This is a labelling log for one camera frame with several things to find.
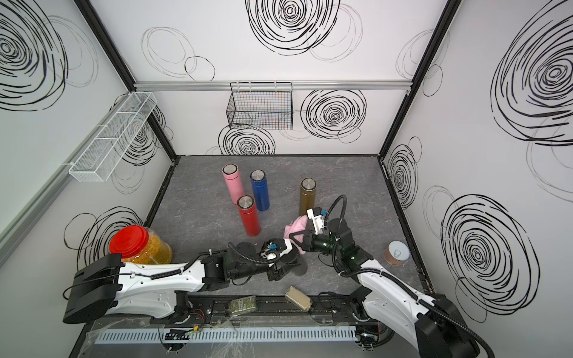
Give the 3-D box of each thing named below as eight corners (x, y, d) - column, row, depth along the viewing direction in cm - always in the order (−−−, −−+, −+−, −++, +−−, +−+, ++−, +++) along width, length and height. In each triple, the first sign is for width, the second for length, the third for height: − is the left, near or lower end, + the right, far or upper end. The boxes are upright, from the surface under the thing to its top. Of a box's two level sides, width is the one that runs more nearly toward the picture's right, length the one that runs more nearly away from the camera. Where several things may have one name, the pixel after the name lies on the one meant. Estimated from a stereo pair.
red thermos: (245, 236, 93) (235, 209, 76) (247, 223, 97) (238, 195, 80) (260, 236, 93) (254, 209, 76) (261, 223, 97) (256, 195, 80)
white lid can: (385, 266, 86) (391, 260, 81) (380, 246, 91) (385, 240, 86) (406, 266, 86) (413, 260, 81) (400, 246, 91) (406, 240, 86)
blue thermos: (256, 210, 101) (249, 180, 84) (257, 200, 104) (251, 169, 88) (269, 210, 101) (265, 180, 84) (270, 200, 104) (266, 169, 88)
